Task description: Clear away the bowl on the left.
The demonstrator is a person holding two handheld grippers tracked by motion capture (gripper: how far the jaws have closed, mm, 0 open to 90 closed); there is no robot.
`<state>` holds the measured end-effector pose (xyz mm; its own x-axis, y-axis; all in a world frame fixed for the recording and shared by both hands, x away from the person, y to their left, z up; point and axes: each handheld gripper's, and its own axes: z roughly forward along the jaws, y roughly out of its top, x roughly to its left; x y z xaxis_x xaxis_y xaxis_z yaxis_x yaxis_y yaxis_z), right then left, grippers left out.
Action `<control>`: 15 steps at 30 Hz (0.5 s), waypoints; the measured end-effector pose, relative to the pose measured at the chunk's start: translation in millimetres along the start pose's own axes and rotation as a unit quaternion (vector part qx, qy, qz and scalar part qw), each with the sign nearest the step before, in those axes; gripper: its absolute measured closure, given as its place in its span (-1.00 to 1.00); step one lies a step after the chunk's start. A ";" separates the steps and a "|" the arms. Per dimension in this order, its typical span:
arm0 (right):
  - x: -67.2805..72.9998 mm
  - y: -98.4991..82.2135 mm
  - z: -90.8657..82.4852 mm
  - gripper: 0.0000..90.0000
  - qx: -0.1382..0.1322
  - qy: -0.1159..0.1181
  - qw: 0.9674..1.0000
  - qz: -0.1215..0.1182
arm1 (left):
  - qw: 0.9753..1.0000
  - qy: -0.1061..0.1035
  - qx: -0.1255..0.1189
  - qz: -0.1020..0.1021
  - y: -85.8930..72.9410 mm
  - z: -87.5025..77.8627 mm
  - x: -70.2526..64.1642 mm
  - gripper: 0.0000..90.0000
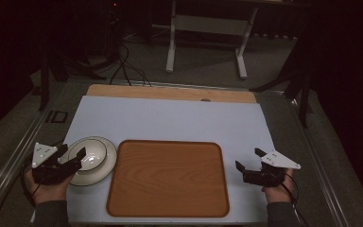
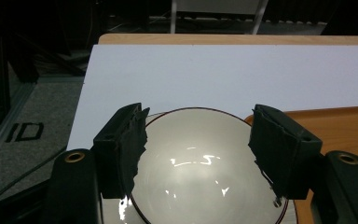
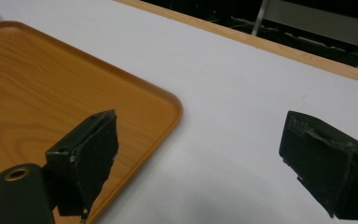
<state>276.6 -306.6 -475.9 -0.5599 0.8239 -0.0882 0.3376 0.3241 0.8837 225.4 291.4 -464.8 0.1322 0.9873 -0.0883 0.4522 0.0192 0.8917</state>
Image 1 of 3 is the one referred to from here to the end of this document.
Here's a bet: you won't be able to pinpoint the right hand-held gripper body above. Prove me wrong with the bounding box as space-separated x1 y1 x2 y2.
241 149 302 188

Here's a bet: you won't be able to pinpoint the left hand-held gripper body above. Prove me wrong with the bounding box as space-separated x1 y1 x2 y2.
31 142 77 185

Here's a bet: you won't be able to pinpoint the white bowl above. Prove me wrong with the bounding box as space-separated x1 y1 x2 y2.
67 138 108 172

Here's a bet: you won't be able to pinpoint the white plate with dark rim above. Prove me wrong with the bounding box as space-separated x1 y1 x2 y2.
60 135 118 187

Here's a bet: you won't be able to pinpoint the brown wooden tray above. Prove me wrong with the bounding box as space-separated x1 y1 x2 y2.
106 139 231 218

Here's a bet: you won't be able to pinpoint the person's right hand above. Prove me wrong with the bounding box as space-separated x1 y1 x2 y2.
261 167 295 204

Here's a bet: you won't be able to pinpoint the person's left hand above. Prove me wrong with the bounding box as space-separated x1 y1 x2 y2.
24 168 76 206

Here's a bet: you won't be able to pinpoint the black tripod stand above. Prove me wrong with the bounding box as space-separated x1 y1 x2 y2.
250 18 315 129

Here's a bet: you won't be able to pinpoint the white table mat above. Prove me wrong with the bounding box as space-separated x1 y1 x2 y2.
31 95 280 225

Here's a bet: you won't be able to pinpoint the white metal stand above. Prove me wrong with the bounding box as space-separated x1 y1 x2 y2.
165 0 259 80

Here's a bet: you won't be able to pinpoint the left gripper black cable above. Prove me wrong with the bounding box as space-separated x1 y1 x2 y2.
20 154 43 207

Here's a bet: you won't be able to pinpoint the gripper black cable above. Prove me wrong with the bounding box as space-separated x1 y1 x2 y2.
275 171 311 227
20 154 43 207

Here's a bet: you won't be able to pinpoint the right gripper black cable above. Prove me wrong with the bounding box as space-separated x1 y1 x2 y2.
275 171 311 227

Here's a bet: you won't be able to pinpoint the black floor cables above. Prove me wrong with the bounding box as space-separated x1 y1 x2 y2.
108 41 153 88

